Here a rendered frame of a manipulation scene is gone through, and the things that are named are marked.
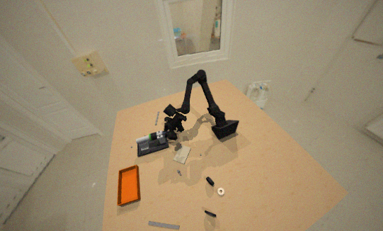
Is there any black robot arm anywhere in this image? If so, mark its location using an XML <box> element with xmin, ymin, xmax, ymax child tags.
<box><xmin>163</xmin><ymin>69</ymin><xmax>228</xmax><ymax>132</ymax></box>

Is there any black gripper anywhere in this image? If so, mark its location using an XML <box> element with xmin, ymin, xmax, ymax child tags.
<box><xmin>164</xmin><ymin>117</ymin><xmax>180</xmax><ymax>141</ymax></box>

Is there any beige flat square plate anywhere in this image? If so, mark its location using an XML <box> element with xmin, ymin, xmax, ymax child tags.
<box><xmin>174</xmin><ymin>145</ymin><xmax>191</xmax><ymax>164</ymax></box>

